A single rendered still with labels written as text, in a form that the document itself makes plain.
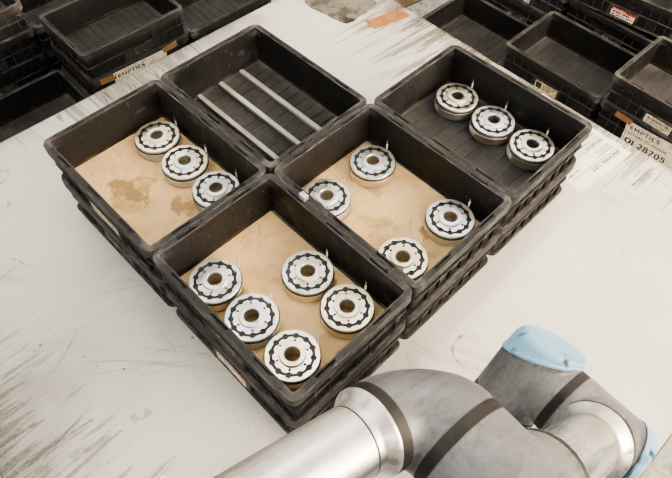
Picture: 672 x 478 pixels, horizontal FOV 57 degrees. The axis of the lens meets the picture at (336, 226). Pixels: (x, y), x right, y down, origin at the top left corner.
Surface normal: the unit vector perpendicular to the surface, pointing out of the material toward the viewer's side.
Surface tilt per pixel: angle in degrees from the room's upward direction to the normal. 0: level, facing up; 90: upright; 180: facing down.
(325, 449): 21
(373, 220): 0
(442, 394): 12
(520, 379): 50
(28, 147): 0
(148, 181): 0
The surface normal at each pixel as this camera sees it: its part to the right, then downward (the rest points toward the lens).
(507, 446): 0.14, -0.72
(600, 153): 0.01, -0.58
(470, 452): -0.26, -0.45
